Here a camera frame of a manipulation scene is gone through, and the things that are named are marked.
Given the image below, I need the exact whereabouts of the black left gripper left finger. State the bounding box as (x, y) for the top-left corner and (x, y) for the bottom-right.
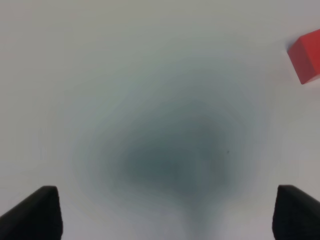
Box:
(0, 185), (64, 240)

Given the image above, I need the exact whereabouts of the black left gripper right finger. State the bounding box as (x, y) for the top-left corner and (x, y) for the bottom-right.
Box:
(272, 185), (320, 240)

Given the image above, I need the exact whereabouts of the red block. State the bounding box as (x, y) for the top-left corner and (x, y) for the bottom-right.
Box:
(287, 29), (320, 85)

